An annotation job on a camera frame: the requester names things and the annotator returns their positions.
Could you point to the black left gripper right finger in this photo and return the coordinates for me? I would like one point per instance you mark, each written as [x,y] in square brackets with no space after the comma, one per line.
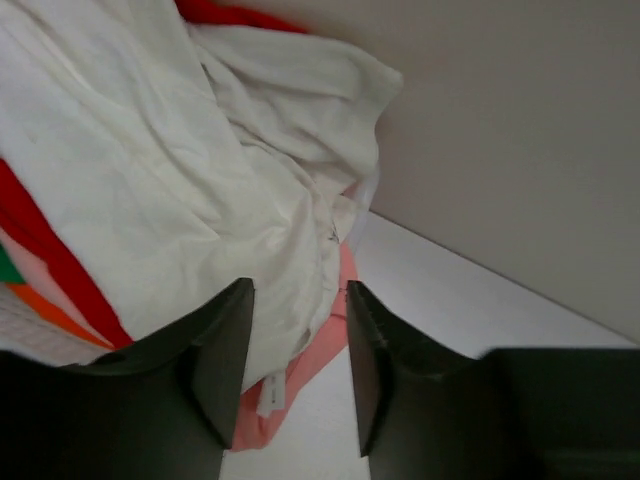
[423,410]

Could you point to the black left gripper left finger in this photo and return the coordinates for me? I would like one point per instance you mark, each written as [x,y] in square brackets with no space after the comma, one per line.
[166,406]

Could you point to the white t shirt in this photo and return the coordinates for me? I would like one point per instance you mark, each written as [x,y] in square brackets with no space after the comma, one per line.
[312,103]

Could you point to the orange t shirt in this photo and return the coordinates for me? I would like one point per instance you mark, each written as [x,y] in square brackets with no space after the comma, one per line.
[54,315]

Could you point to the white plastic laundry basket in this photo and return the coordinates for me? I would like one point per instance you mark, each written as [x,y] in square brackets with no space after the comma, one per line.
[25,333]

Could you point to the green t shirt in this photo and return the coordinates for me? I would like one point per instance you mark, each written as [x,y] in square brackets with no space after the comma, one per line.
[8,272]

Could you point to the red t shirt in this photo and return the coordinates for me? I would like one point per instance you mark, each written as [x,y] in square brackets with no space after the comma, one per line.
[122,172]

